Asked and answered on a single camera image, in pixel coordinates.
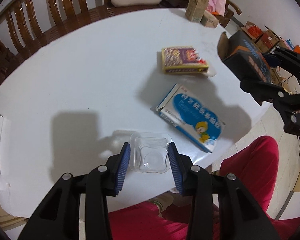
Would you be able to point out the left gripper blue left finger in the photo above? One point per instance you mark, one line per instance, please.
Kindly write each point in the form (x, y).
(121, 167)

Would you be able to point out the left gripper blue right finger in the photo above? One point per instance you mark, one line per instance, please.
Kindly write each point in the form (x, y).
(176, 167)

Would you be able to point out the clear plastic tray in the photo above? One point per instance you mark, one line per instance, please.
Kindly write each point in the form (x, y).
(149, 152)

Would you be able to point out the blue cartoon medicine box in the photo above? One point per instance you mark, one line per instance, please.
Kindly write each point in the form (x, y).
(184, 111)

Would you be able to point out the row of cardboard boxes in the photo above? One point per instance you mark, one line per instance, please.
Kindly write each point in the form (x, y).
(284, 63)

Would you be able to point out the red trouser legs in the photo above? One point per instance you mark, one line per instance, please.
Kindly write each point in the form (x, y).
(230, 204)

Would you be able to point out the open cardboard box red contents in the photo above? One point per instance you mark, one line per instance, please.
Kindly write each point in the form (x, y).
(252, 30)

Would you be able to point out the yellow purple snack box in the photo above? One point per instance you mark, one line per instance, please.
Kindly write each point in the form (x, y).
(185, 60)

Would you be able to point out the small brown carton box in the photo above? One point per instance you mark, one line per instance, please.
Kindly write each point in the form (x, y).
(209, 20)

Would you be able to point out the long wooden bench sofa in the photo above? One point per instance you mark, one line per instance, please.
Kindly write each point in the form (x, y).
(28, 37)

